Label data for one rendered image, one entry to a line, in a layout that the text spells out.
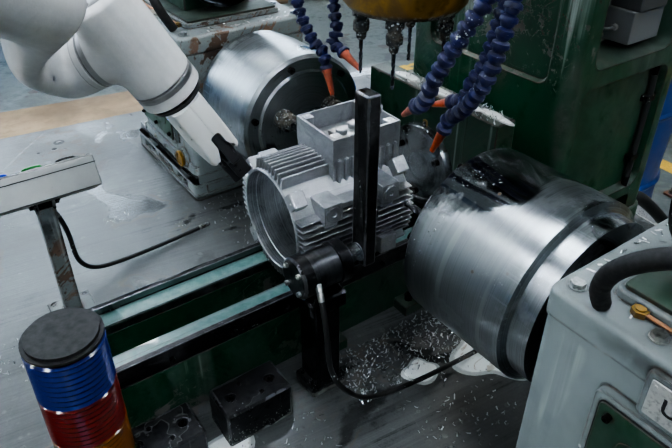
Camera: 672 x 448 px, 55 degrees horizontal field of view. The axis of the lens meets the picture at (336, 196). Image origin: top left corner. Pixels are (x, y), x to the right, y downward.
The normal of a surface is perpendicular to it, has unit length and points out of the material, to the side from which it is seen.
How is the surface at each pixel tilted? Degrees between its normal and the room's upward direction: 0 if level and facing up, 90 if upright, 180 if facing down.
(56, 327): 0
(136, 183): 0
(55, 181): 58
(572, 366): 90
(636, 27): 90
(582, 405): 90
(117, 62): 110
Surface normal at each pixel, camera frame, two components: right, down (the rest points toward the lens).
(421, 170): -0.82, 0.31
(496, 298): -0.76, -0.01
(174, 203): 0.00, -0.84
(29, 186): 0.49, -0.08
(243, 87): -0.66, -0.24
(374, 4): -0.51, 0.46
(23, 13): 0.74, 0.65
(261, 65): -0.39, -0.60
